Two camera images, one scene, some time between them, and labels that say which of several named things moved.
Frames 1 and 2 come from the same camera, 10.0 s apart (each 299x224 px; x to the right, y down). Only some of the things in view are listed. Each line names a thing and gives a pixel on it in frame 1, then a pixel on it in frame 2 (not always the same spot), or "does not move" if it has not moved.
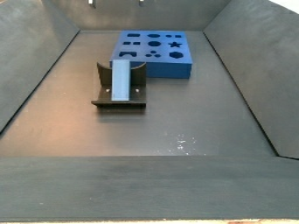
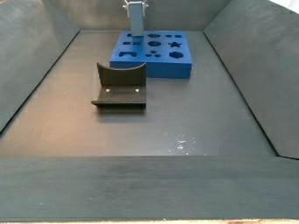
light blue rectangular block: (120, 76) -> (135, 14)
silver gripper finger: (90, 2) -> (126, 6)
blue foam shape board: (162, 49) does not move
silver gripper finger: (142, 3) -> (144, 5)
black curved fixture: (136, 88) does not move
